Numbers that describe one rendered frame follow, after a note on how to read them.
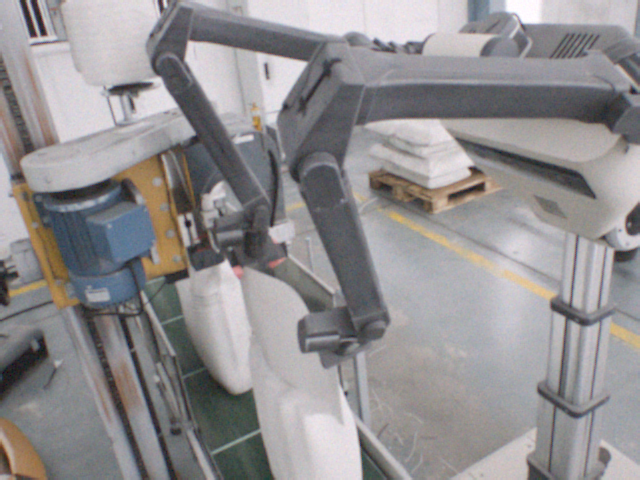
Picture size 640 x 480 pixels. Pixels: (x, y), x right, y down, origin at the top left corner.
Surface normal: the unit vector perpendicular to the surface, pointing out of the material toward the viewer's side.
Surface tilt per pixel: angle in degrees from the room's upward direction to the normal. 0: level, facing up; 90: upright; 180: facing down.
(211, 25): 105
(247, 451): 0
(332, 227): 118
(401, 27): 90
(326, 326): 28
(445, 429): 0
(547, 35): 40
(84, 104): 90
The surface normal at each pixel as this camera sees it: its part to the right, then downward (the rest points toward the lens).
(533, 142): -0.64, -0.50
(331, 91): -0.82, -0.18
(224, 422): -0.11, -0.90
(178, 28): 0.36, 0.59
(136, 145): 0.92, 0.07
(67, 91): 0.49, 0.33
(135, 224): 0.81, 0.18
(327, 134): 0.23, 0.77
